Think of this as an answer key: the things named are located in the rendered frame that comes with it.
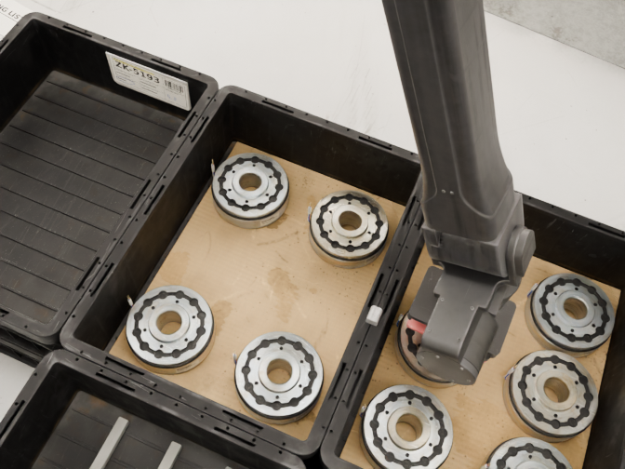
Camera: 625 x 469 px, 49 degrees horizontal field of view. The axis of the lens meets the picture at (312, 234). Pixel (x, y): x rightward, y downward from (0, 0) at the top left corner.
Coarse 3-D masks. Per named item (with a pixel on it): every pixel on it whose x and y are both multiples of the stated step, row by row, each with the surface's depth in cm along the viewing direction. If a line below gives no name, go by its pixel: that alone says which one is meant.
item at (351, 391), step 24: (552, 216) 83; (576, 216) 83; (408, 240) 80; (624, 240) 81; (408, 264) 78; (384, 312) 77; (360, 360) 72; (360, 384) 71; (336, 432) 68; (336, 456) 67; (624, 456) 69
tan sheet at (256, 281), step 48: (240, 144) 97; (192, 240) 89; (240, 240) 90; (288, 240) 90; (192, 288) 86; (240, 288) 86; (288, 288) 87; (336, 288) 87; (240, 336) 83; (336, 336) 84; (192, 384) 80; (288, 432) 78
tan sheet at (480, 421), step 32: (416, 288) 88; (608, 288) 89; (512, 320) 86; (384, 352) 83; (512, 352) 84; (384, 384) 81; (416, 384) 82; (480, 384) 82; (480, 416) 80; (352, 448) 78; (480, 448) 78; (576, 448) 79
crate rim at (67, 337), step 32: (224, 96) 89; (256, 96) 89; (320, 128) 87; (416, 160) 85; (160, 192) 83; (416, 192) 83; (96, 288) 76; (384, 288) 76; (96, 352) 71; (352, 352) 73; (160, 384) 70; (224, 416) 69; (320, 416) 69; (288, 448) 67
